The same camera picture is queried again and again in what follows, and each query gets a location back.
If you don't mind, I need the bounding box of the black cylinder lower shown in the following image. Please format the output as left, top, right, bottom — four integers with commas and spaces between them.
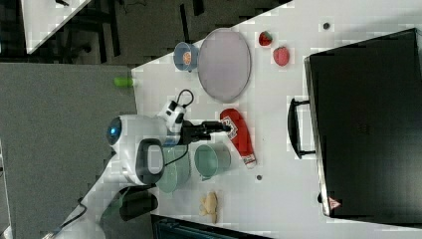
119, 186, 158, 221

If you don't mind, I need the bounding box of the green metal cup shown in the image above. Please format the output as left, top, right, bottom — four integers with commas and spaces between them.
194, 142, 231, 181

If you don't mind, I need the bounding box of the yellow ginger root toy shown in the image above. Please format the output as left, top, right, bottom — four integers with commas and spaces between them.
199, 191, 218, 224

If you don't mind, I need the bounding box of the black toaster oven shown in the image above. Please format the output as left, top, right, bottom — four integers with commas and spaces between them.
304, 28, 422, 228

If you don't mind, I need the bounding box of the green marker cap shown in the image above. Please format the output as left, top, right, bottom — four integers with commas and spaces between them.
113, 78, 134, 88

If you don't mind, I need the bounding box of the grey round plate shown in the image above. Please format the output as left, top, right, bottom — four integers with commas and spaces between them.
198, 28, 252, 103

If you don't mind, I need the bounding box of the orange slice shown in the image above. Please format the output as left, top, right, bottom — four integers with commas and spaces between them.
182, 52, 191, 65

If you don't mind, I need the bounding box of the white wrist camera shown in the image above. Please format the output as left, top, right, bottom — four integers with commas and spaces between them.
157, 101, 186, 133

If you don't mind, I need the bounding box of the dark red strawberry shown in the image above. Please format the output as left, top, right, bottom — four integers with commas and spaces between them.
259, 31, 273, 47

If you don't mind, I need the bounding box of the red ketchup bottle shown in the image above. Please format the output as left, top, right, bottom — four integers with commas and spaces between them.
220, 109, 257, 169

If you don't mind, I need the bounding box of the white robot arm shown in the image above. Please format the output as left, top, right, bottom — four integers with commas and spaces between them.
42, 115, 230, 239

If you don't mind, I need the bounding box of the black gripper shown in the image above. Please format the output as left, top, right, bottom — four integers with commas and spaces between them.
180, 120, 231, 145

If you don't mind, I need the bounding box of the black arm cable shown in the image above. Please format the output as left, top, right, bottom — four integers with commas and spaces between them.
163, 89, 195, 167

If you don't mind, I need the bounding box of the blue bowl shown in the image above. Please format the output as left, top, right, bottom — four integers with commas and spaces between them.
173, 42, 199, 72

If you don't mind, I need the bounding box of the green oval strainer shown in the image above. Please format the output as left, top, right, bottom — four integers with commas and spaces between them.
156, 145, 191, 193

